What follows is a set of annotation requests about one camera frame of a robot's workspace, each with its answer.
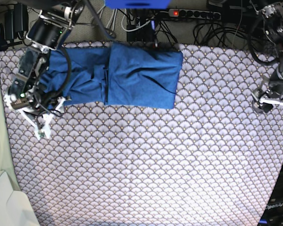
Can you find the blue box at top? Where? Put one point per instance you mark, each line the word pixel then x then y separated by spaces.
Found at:
pixel 138 4

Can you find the black power strip red switch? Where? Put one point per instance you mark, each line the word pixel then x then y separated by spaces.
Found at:
pixel 195 14

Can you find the black power adapter brick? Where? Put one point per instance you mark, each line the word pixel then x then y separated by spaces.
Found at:
pixel 16 22

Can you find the black OpenArm case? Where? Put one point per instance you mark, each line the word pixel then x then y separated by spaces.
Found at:
pixel 273 214

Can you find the white plastic bin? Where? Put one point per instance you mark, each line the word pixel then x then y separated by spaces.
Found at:
pixel 15 208

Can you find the fan-patterned table cloth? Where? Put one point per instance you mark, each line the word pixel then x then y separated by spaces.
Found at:
pixel 210 161

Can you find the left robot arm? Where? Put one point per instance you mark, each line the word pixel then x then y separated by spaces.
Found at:
pixel 270 15

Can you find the red black table clamp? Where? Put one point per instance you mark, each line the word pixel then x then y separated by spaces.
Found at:
pixel 156 44

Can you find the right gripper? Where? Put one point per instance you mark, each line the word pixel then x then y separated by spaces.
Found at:
pixel 31 100

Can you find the blue long-sleeve T-shirt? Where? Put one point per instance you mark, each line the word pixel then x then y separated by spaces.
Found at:
pixel 116 75

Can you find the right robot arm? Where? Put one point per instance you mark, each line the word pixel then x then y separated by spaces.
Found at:
pixel 56 20

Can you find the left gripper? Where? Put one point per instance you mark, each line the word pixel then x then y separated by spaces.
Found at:
pixel 264 101

